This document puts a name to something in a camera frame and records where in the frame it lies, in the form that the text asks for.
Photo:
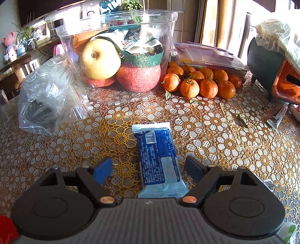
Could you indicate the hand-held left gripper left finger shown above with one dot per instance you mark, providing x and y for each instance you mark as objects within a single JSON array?
[{"x": 102, "y": 170}]

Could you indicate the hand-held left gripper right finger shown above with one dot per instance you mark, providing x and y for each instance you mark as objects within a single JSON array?
[{"x": 194, "y": 169}]

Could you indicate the blue snack packet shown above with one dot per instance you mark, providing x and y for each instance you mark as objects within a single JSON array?
[{"x": 157, "y": 159}]

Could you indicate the red cardboard box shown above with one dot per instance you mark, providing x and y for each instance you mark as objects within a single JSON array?
[{"x": 8, "y": 228}]

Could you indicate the floral lace covered desktop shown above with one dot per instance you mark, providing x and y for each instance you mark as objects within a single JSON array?
[{"x": 211, "y": 145}]

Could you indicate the green leaf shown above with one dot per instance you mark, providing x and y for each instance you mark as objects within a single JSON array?
[{"x": 241, "y": 119}]

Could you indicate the pile of mandarins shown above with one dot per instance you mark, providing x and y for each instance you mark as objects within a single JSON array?
[{"x": 206, "y": 85}]

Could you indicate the crumpled clear plastic bag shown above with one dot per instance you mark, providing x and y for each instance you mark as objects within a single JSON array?
[{"x": 51, "y": 98}]

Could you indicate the small red apple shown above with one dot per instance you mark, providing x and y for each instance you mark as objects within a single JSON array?
[{"x": 98, "y": 82}]

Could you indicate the white cream tube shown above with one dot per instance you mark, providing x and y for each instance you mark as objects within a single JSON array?
[{"x": 276, "y": 118}]

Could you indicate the large red apple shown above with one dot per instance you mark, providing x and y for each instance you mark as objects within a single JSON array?
[{"x": 138, "y": 78}]

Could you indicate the yellow apple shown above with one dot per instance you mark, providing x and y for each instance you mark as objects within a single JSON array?
[{"x": 100, "y": 59}]

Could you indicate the stack of clear plastic trays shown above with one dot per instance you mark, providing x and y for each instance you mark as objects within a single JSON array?
[{"x": 211, "y": 58}]

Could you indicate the clear drinking glass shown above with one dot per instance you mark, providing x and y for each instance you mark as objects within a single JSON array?
[{"x": 5, "y": 110}]

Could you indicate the green white packet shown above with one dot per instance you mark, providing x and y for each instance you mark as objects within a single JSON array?
[{"x": 288, "y": 233}]

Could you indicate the pink plastic object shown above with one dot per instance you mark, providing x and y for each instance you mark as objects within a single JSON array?
[{"x": 295, "y": 111}]

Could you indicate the green trimmed snack bag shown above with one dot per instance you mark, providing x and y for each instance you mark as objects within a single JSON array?
[{"x": 140, "y": 55}]

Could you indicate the grey and orange appliance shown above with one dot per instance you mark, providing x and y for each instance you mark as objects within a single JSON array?
[{"x": 264, "y": 63}]

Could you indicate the pink toy case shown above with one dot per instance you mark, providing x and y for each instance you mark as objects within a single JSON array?
[{"x": 57, "y": 50}]

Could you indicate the large orange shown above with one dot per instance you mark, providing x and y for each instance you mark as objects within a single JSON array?
[{"x": 82, "y": 41}]

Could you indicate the clear plastic fruit bowl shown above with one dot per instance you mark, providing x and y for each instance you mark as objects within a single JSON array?
[{"x": 168, "y": 35}]

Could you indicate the yellow curtain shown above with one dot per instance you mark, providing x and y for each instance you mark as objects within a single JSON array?
[{"x": 211, "y": 23}]

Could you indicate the small potted plant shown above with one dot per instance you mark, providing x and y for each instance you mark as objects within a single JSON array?
[{"x": 28, "y": 37}]

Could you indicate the black cylinder speaker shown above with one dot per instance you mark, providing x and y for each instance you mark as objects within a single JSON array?
[{"x": 58, "y": 23}]

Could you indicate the pink plush toy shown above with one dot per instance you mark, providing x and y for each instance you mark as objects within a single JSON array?
[{"x": 9, "y": 42}]

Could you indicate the white plastic bag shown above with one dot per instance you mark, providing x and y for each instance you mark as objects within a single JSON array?
[{"x": 276, "y": 32}]

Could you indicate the blue picture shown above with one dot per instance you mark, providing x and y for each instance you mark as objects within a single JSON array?
[{"x": 109, "y": 5}]

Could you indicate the tall green houseplant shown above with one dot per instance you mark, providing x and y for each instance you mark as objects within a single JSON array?
[{"x": 131, "y": 7}]

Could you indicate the black television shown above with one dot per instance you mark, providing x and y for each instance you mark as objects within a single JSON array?
[{"x": 46, "y": 9}]

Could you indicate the wooden wall shelf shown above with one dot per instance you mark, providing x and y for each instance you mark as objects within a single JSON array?
[{"x": 14, "y": 72}]

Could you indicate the white photo frame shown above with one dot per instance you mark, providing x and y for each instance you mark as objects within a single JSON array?
[{"x": 41, "y": 31}]

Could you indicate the portrait photo frame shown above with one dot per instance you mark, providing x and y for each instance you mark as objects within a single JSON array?
[{"x": 89, "y": 13}]

